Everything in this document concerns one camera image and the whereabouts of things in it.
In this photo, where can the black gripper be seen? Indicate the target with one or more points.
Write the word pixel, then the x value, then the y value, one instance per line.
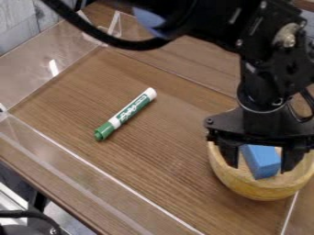
pixel 283 128

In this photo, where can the blue foam block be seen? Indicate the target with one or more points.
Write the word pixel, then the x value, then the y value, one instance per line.
pixel 263 161

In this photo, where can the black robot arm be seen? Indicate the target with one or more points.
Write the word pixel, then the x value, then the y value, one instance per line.
pixel 262 30

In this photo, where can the brown wooden bowl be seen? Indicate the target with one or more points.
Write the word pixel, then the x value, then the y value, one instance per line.
pixel 270 189

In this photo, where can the green white dry-erase marker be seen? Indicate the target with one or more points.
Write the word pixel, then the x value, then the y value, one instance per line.
pixel 134 107

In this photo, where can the clear acrylic tray wall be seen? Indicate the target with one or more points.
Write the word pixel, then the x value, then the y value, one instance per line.
pixel 144 181

